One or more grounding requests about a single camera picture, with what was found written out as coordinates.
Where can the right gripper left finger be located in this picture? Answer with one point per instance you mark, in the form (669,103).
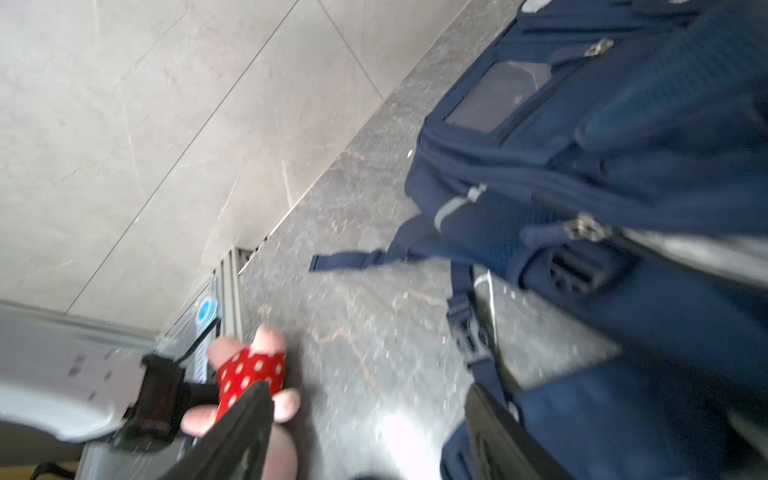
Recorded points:
(236,446)

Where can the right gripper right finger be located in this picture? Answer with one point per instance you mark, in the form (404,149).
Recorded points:
(500,448)

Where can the navy blue student backpack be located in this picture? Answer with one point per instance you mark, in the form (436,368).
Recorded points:
(611,157)

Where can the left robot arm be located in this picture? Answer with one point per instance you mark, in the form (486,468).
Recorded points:
(81,380)

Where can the pink pig plush toy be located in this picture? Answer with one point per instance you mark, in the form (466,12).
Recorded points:
(238,367)

